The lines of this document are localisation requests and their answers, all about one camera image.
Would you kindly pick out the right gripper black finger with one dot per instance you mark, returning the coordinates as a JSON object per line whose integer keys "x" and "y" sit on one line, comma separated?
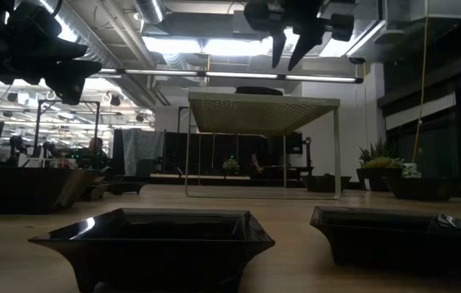
{"x": 279, "y": 45}
{"x": 307, "y": 38}

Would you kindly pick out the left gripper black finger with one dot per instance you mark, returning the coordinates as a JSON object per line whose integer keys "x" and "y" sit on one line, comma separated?
{"x": 71, "y": 77}
{"x": 39, "y": 36}

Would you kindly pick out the black leaf-shaped mini plate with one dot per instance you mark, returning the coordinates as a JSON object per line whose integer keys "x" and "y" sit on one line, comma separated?
{"x": 259, "y": 91}

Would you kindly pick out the small black square mini plate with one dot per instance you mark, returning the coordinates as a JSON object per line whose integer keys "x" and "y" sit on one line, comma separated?
{"x": 94, "y": 192}
{"x": 397, "y": 252}
{"x": 153, "y": 260}
{"x": 126, "y": 188}

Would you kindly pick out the black wavy square mini plate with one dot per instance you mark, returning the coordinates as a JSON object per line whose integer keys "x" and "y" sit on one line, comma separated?
{"x": 419, "y": 189}
{"x": 319, "y": 184}
{"x": 18, "y": 191}

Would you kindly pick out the long ceiling light strip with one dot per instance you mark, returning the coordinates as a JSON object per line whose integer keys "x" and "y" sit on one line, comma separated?
{"x": 238, "y": 75}

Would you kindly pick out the person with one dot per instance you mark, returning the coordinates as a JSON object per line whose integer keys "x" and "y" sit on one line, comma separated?
{"x": 96, "y": 146}
{"x": 256, "y": 163}

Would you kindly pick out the black monitor on stand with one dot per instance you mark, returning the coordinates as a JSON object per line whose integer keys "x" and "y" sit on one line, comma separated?
{"x": 293, "y": 142}

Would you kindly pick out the grey fabric cover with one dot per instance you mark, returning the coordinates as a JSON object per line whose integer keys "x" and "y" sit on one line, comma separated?
{"x": 142, "y": 150}

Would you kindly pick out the black room divider panel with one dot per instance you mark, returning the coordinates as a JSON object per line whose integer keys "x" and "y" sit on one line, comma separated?
{"x": 214, "y": 154}

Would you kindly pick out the small distant potted plant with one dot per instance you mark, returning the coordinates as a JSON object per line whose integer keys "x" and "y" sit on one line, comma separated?
{"x": 231, "y": 164}

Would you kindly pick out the potted succulent plant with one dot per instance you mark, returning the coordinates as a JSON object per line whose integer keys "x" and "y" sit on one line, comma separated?
{"x": 378, "y": 163}

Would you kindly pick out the large silver spiral duct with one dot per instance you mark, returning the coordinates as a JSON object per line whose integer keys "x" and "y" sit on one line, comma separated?
{"x": 104, "y": 49}

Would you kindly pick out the black metal rack frame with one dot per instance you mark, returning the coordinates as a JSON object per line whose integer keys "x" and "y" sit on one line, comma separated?
{"x": 96, "y": 130}

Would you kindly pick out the round silver air duct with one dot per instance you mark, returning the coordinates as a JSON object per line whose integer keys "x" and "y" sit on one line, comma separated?
{"x": 150, "y": 10}

